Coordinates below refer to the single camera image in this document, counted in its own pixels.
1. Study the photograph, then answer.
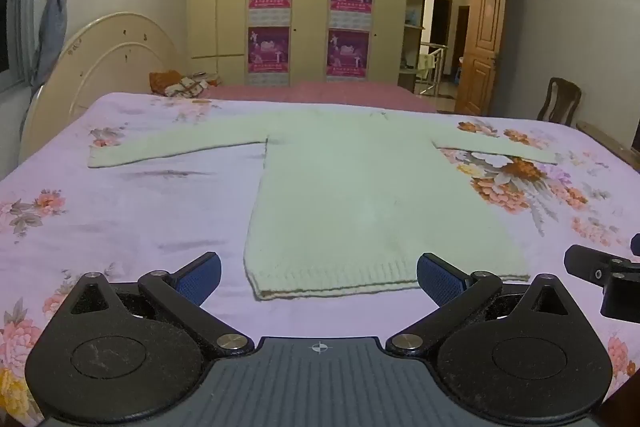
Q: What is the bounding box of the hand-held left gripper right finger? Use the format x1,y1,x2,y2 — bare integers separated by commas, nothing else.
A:
385,252,576,361

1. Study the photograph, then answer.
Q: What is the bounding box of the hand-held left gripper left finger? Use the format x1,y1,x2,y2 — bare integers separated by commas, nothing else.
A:
62,251,255,361

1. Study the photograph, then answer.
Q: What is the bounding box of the cream knit sweater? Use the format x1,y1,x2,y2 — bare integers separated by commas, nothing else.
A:
87,107,558,301

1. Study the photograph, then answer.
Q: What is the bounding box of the lilac floral bed sheet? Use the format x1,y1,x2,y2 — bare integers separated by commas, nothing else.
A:
0,92,640,427

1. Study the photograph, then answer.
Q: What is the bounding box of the dark wooden chair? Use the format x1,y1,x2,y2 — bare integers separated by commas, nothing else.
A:
537,77,583,126

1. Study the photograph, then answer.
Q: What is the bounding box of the patterned cloth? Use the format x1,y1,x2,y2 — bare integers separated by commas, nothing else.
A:
165,75,212,99

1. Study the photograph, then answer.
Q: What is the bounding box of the orange pillow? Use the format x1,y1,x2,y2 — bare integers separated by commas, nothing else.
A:
148,70,184,96

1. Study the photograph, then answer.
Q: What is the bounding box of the metal stair railing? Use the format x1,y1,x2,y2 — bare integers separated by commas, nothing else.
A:
419,42,447,96

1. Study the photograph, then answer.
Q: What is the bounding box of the pink blanket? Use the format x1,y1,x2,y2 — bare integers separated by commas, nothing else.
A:
200,80,438,114

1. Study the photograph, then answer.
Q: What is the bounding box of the wooden door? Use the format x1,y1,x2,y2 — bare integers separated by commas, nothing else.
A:
454,0,510,118

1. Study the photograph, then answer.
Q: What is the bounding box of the cream bed headboard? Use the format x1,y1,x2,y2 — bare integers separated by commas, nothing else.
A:
20,12,188,164

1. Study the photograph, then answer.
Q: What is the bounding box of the open shelf unit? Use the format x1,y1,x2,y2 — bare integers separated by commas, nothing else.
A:
404,0,432,84

